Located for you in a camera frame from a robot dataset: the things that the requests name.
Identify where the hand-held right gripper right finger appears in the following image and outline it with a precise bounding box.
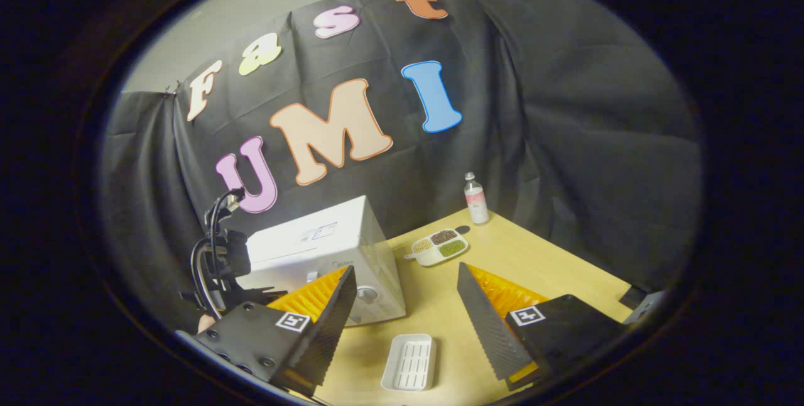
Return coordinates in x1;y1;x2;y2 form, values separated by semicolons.
457;261;629;393

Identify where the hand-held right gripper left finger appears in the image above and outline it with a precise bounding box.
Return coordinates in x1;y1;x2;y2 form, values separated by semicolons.
193;264;357;398

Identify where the white microwave oven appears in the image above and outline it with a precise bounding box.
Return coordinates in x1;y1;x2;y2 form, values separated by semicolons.
239;195;407;326

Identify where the white rectangular tray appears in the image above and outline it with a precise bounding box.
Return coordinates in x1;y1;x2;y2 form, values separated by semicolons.
381;333;437;392

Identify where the white divided dish with beans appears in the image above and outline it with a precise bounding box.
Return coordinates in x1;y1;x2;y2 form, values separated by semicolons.
404;228;469;267

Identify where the small clear bottle pink label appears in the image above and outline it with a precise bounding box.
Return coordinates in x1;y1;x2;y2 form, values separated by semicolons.
464;172;490;225

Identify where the grey floor box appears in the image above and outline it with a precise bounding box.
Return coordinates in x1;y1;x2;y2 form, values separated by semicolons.
619;287;665;325

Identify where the black backdrop cloth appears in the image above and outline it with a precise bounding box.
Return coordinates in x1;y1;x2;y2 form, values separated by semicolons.
100;0;703;331

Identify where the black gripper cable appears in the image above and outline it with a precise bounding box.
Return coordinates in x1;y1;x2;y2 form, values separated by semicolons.
190;192;230;320

